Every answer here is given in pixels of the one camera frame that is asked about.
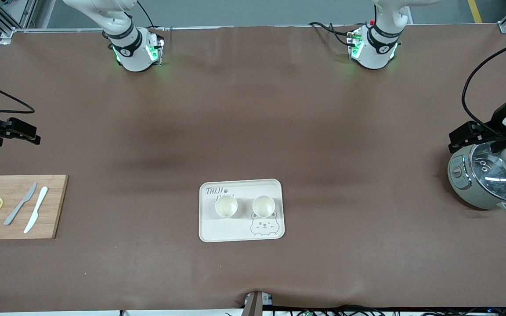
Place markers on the white plastic knife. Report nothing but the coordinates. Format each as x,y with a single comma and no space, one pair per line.
37,208

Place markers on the wooden cutting board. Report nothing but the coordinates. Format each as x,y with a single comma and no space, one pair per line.
55,206

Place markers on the white plastic cup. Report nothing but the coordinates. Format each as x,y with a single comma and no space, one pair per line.
263,206
226,206

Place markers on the grey plastic knife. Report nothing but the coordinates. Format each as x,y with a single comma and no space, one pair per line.
18,208

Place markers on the beige tray with bear print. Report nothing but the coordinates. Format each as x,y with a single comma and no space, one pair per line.
235,230

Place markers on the glass pot lid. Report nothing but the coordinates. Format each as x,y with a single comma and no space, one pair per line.
490,175

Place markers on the brown table mat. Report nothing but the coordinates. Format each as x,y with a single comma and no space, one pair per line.
253,109

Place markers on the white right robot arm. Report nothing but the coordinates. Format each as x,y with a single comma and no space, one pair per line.
132,52

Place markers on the grey-green electric cooking pot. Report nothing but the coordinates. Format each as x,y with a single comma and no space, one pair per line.
466,191

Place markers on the grey mounting post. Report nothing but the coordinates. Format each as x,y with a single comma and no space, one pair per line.
254,305

